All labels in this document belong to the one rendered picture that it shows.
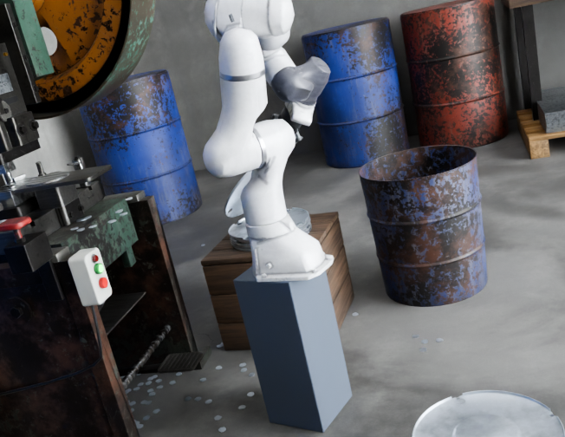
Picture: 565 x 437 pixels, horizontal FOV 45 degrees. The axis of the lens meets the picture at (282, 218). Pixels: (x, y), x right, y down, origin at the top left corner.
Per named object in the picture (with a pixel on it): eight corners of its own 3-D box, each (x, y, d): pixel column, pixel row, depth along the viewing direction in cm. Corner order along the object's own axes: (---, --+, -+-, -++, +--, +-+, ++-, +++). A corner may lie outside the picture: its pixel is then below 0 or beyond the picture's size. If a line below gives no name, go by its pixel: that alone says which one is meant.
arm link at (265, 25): (233, -46, 166) (298, -48, 161) (251, 6, 182) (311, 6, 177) (215, 16, 158) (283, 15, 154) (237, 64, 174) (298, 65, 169)
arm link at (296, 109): (301, 84, 213) (295, 98, 217) (277, 93, 204) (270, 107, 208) (330, 109, 210) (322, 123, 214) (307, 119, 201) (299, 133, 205)
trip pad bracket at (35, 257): (68, 297, 174) (44, 226, 169) (48, 315, 166) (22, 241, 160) (48, 299, 176) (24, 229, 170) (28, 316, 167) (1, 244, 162)
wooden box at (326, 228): (354, 296, 261) (338, 211, 250) (332, 347, 227) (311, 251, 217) (259, 302, 275) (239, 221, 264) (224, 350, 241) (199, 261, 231)
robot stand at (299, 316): (353, 395, 198) (322, 254, 184) (323, 433, 184) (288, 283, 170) (300, 388, 208) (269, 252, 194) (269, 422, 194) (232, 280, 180)
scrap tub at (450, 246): (490, 255, 269) (474, 138, 255) (496, 303, 231) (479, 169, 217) (385, 266, 281) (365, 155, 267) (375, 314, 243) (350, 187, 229)
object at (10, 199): (44, 190, 205) (39, 175, 204) (15, 205, 191) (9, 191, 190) (19, 194, 207) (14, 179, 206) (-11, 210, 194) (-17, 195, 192)
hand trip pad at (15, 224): (42, 243, 166) (32, 214, 164) (28, 252, 161) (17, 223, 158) (18, 246, 168) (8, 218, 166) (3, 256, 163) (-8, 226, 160)
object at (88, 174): (125, 205, 200) (111, 162, 196) (102, 222, 187) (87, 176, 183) (52, 217, 207) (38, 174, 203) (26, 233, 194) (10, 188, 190)
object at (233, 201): (230, 227, 245) (230, 226, 246) (288, 175, 251) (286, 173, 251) (220, 198, 218) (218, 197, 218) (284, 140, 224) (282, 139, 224)
